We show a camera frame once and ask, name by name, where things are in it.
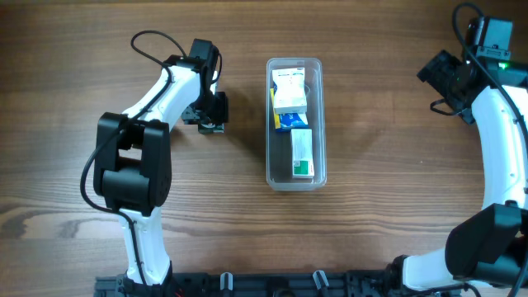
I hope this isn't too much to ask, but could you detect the green square box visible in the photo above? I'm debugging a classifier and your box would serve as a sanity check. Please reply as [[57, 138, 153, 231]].
[[198, 124, 224, 134]]

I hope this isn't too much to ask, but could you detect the blue yellow VapoDrops box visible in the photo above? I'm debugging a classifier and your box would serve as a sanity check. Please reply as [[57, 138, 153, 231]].
[[270, 87, 309, 132]]

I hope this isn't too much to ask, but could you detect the white blue medicine box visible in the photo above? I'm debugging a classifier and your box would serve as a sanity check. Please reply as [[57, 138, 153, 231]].
[[271, 68, 308, 114]]

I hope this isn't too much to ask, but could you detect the white green medicine box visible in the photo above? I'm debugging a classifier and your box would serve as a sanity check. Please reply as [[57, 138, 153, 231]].
[[290, 129, 314, 179]]

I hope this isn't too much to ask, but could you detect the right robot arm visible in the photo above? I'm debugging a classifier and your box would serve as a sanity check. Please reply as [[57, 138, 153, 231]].
[[399, 14, 527, 293]]

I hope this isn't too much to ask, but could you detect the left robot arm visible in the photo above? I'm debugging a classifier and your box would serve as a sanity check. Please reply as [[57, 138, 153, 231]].
[[87, 39, 229, 294]]

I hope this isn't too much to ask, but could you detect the clear plastic container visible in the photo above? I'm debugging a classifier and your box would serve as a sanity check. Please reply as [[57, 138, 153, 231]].
[[266, 58, 327, 191]]

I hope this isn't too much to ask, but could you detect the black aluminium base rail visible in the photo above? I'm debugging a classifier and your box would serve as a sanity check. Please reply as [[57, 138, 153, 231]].
[[94, 270, 407, 297]]

